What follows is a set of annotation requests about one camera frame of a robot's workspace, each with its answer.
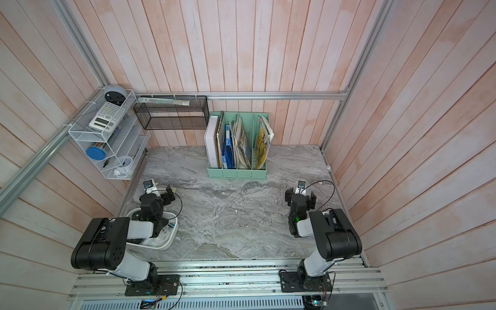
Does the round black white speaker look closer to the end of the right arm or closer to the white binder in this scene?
the white binder

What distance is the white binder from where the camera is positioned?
92 cm

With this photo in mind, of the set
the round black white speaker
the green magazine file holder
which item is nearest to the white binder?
the green magazine file holder

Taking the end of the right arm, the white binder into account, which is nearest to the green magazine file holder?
the white binder

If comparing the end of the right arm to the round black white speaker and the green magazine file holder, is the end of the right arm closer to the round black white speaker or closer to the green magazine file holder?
Answer: the green magazine file holder

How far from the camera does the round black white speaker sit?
2.67 feet

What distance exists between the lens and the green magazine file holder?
3.14 ft
